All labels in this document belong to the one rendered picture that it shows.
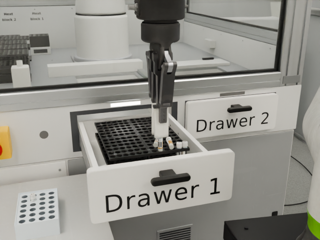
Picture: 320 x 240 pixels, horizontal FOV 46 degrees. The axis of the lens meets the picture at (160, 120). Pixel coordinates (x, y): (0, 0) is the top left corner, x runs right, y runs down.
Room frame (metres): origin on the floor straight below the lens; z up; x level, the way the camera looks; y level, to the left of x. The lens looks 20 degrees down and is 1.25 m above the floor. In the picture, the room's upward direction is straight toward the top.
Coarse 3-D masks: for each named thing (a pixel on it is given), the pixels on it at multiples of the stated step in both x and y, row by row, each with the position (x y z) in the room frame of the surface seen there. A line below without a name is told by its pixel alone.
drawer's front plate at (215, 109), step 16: (240, 96) 1.06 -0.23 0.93; (256, 96) 1.06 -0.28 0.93; (272, 96) 1.07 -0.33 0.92; (192, 112) 1.00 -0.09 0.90; (208, 112) 1.01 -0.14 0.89; (224, 112) 1.03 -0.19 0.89; (240, 112) 1.04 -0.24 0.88; (256, 112) 1.06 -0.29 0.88; (272, 112) 1.08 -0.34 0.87; (192, 128) 1.00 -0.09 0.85; (208, 128) 1.01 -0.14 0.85; (224, 128) 1.03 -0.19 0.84; (240, 128) 1.04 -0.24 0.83; (256, 128) 1.06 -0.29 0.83; (272, 128) 1.08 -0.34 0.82
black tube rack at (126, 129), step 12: (120, 120) 0.93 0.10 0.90; (132, 120) 0.93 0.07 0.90; (144, 120) 0.93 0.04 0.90; (108, 132) 0.85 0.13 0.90; (120, 132) 0.86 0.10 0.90; (132, 132) 0.85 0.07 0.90; (144, 132) 0.85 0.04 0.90; (108, 144) 0.78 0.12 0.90; (120, 144) 0.78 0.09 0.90; (132, 144) 0.78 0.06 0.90; (144, 144) 0.78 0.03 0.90; (108, 156) 0.72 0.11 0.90; (156, 156) 0.78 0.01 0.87; (168, 156) 0.78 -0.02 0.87
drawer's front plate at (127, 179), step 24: (96, 168) 0.61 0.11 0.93; (120, 168) 0.61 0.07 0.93; (144, 168) 0.62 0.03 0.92; (168, 168) 0.64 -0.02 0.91; (192, 168) 0.65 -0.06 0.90; (216, 168) 0.67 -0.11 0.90; (96, 192) 0.60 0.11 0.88; (120, 192) 0.61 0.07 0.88; (144, 192) 0.62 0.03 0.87; (168, 192) 0.64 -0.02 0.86; (96, 216) 0.60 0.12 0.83; (120, 216) 0.61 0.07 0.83
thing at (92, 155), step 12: (84, 120) 0.95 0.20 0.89; (96, 120) 0.95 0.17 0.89; (108, 120) 0.96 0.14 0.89; (84, 132) 0.86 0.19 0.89; (96, 132) 0.95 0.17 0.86; (180, 132) 0.88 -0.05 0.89; (84, 144) 0.81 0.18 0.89; (96, 144) 0.92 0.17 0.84; (192, 144) 0.81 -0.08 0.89; (84, 156) 0.80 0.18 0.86; (96, 156) 0.85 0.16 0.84
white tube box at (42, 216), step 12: (24, 192) 0.74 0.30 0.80; (36, 192) 0.75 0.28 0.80; (48, 192) 0.75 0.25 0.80; (24, 204) 0.70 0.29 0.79; (36, 204) 0.70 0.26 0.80; (48, 204) 0.70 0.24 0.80; (24, 216) 0.66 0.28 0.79; (36, 216) 0.65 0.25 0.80; (48, 216) 0.65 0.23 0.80; (24, 228) 0.62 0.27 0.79; (36, 228) 0.63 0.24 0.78; (48, 228) 0.64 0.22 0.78
